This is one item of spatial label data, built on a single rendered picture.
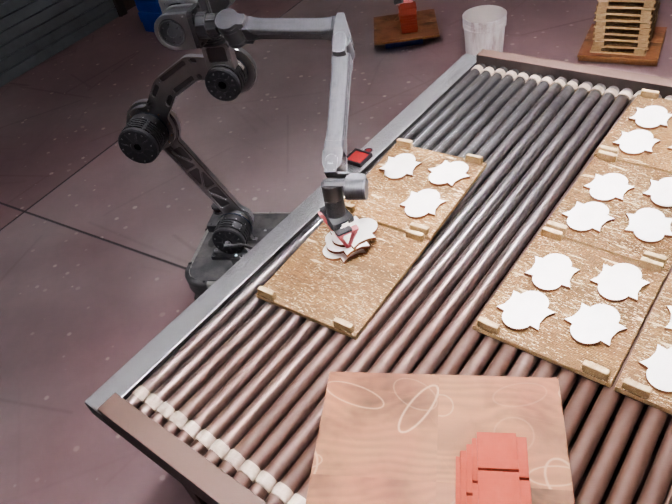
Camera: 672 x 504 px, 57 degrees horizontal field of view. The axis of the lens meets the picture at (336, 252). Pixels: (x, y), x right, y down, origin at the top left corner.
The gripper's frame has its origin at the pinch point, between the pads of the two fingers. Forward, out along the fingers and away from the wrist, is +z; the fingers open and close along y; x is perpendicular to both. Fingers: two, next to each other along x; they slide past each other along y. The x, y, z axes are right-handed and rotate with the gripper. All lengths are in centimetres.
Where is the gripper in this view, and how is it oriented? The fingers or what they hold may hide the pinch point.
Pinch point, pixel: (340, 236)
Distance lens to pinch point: 182.6
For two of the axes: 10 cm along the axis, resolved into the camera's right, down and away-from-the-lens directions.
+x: -8.8, 3.9, -2.5
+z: 1.5, 7.4, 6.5
